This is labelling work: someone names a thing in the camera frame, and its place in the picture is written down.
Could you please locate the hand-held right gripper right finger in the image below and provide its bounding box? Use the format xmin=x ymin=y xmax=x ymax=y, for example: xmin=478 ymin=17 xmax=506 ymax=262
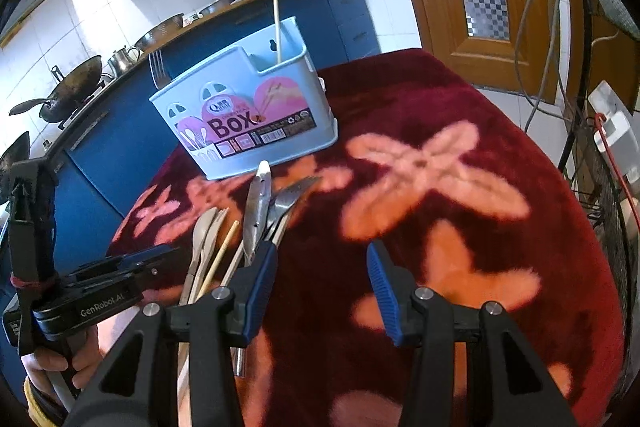
xmin=366 ymin=241 xmax=578 ymax=427

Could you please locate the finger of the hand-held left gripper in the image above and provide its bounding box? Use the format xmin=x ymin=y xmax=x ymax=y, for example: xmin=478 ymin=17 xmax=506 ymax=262
xmin=135 ymin=259 xmax=183 ymax=303
xmin=67 ymin=246 xmax=176 ymax=283

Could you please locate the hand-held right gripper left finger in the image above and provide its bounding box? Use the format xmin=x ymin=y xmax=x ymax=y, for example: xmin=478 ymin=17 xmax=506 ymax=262
xmin=62 ymin=239 xmax=279 ymax=427

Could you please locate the wooden chopstick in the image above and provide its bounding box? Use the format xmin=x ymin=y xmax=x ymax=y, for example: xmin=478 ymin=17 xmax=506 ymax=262
xmin=197 ymin=220 xmax=240 ymax=303
xmin=271 ymin=0 xmax=283 ymax=64

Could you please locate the metal fork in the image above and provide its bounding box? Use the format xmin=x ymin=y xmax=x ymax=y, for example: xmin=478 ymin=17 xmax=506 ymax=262
xmin=265 ymin=176 xmax=323 ymax=248
xmin=148 ymin=49 xmax=173 ymax=90
xmin=260 ymin=202 xmax=293 ymax=253

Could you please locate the beige plastic spoon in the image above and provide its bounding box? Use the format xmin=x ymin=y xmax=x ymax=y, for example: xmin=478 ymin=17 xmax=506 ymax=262
xmin=180 ymin=207 xmax=218 ymax=308

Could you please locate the light blue utensil holder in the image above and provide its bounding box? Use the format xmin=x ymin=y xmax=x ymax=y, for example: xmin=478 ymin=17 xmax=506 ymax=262
xmin=149 ymin=17 xmax=340 ymax=181

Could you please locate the person's left forearm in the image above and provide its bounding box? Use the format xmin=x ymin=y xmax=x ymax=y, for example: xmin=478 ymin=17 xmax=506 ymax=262
xmin=22 ymin=377 xmax=68 ymax=427

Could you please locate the person's left hand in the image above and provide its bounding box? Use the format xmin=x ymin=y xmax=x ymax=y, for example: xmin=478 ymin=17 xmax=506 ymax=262
xmin=25 ymin=312 xmax=128 ymax=403

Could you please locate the black frying pan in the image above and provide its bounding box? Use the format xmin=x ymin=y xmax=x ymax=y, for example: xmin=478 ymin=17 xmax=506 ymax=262
xmin=0 ymin=132 xmax=31 ymax=188

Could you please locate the red floral blanket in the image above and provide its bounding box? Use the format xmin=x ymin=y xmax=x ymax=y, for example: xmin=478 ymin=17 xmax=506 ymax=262
xmin=105 ymin=48 xmax=626 ymax=427

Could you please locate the blue kitchen base cabinet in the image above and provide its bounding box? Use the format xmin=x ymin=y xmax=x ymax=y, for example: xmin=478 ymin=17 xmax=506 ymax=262
xmin=0 ymin=0 xmax=383 ymax=358

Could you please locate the black wok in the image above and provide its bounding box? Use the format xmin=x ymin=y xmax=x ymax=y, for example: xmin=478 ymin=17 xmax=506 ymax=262
xmin=9 ymin=56 xmax=106 ymax=124

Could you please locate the metal kettle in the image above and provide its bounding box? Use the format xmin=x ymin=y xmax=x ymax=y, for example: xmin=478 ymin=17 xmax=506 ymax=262
xmin=107 ymin=46 xmax=142 ymax=75

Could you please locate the steel wok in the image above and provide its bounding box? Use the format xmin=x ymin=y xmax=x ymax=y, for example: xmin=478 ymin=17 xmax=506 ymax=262
xmin=134 ymin=13 xmax=186 ymax=52

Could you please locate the shallow metal pan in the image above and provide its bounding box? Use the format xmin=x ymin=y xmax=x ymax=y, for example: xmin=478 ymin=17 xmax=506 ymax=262
xmin=197 ymin=0 xmax=238 ymax=18

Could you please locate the white power strip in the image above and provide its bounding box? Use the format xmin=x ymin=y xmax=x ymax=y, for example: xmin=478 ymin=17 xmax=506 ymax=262
xmin=587 ymin=79 xmax=640 ymax=185

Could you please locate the wooden door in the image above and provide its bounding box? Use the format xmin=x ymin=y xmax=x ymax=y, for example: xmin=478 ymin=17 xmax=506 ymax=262
xmin=377 ymin=0 xmax=561 ymax=105

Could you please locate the black standing fan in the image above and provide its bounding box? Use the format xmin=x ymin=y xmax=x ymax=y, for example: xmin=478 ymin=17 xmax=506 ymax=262
xmin=555 ymin=0 xmax=640 ymax=408

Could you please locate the red cable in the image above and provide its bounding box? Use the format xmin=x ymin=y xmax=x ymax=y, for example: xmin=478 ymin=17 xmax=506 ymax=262
xmin=594 ymin=114 xmax=640 ymax=228

